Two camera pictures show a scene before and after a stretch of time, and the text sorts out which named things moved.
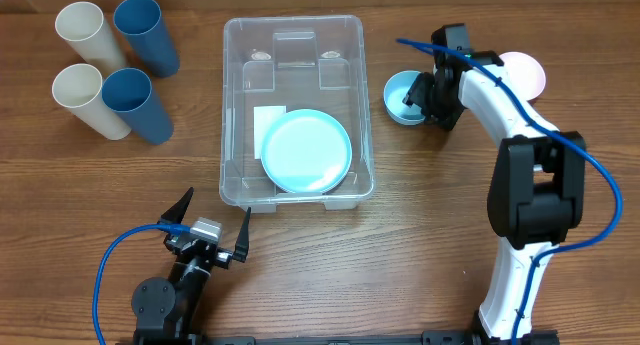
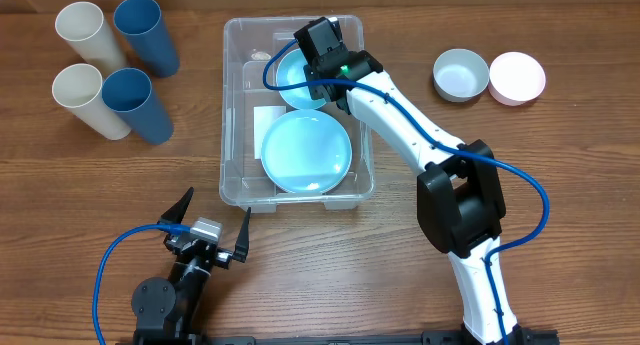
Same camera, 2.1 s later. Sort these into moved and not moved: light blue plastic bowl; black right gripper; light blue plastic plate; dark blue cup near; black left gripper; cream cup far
Moved: light blue plastic bowl; black right gripper
Not moved: cream cup far; black left gripper; dark blue cup near; light blue plastic plate
